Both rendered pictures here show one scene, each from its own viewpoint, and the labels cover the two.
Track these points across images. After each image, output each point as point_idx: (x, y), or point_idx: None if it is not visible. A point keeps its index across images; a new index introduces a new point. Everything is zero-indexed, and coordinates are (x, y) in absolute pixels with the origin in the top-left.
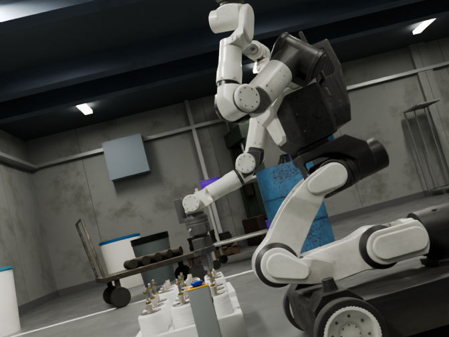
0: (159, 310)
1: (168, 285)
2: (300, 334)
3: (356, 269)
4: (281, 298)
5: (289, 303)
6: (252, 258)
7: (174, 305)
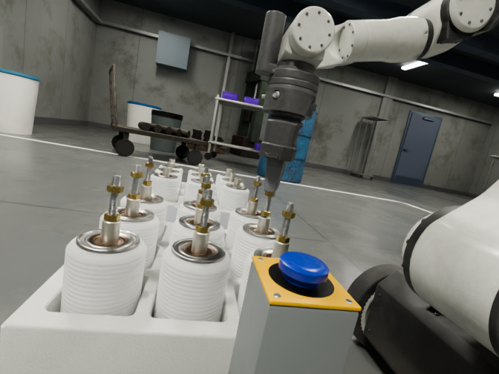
0: (132, 249)
1: (171, 168)
2: (350, 343)
3: None
4: (278, 225)
5: (367, 300)
6: (442, 237)
7: (177, 248)
